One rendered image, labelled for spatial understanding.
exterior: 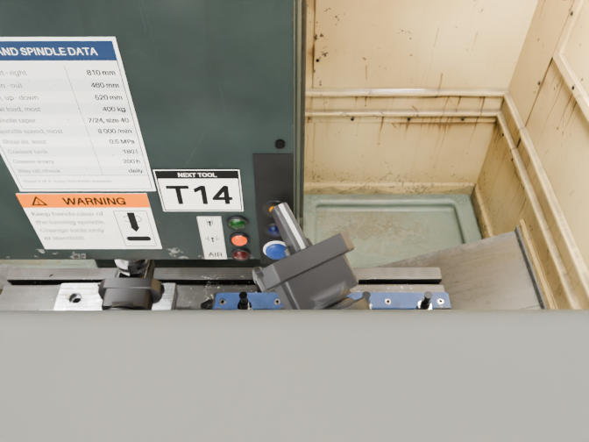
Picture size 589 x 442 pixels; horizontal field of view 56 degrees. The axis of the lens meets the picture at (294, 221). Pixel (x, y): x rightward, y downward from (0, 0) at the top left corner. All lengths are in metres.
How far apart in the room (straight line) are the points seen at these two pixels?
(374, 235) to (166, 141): 1.52
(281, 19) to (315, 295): 0.29
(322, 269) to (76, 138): 0.30
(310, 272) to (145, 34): 0.30
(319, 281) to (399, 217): 1.53
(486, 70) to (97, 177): 1.43
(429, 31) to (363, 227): 0.75
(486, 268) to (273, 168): 1.22
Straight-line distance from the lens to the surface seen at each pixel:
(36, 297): 1.66
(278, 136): 0.60
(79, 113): 0.62
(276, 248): 0.73
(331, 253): 0.64
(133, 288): 1.11
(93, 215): 0.73
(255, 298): 1.12
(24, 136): 0.67
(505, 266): 1.77
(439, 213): 2.20
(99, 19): 0.55
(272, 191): 0.66
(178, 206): 0.69
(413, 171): 2.11
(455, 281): 1.77
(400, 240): 2.07
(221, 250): 0.75
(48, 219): 0.76
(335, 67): 1.79
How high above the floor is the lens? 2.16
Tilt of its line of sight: 49 degrees down
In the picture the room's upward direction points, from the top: straight up
